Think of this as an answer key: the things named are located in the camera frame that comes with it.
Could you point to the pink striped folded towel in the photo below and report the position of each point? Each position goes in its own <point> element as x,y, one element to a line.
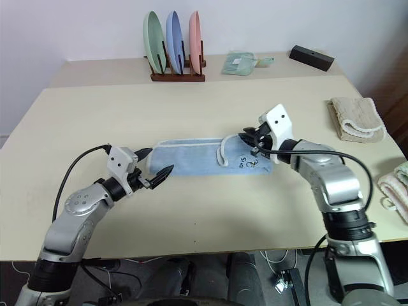
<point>395,191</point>

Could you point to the light blue towel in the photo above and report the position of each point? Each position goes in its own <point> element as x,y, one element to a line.
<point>194,157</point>

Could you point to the black rectangular block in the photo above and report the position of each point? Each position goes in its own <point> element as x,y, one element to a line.
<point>310,57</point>

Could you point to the dark wooden plate rack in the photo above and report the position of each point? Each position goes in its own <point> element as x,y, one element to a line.
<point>178,77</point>

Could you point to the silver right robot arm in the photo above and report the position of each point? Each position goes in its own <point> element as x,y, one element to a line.
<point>338,181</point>

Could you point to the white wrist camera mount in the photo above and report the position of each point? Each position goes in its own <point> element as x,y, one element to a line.
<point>118,161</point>
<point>279,122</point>

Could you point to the beige folded towel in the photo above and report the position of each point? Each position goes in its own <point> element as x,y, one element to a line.
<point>354,116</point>

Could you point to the light green folded towel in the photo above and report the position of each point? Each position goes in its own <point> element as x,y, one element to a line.
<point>404,170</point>

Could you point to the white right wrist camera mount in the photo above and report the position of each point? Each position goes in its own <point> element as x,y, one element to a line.
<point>279,122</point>

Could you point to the green plate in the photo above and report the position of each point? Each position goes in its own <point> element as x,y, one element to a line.
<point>153,41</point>

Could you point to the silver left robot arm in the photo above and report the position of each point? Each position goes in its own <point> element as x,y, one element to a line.
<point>70,223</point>

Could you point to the blue plate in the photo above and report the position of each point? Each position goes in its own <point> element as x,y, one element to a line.
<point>173,41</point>

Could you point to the black metal bracket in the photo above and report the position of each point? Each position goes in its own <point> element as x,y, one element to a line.
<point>291,283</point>

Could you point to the dark rounded shape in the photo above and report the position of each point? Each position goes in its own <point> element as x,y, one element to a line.
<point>245,280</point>

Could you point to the green folded cloth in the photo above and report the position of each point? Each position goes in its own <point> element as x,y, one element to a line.
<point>238,63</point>

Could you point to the small yellow green cloth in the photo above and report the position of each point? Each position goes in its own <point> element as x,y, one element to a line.
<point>266,61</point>

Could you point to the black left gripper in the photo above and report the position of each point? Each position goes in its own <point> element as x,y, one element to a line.
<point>137,180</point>

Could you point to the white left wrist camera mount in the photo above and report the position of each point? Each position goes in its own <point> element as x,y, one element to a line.
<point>118,161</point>

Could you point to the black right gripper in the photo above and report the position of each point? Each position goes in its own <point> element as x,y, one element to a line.
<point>263,140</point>

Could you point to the pink plate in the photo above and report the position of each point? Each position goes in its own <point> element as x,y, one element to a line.
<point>194,41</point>

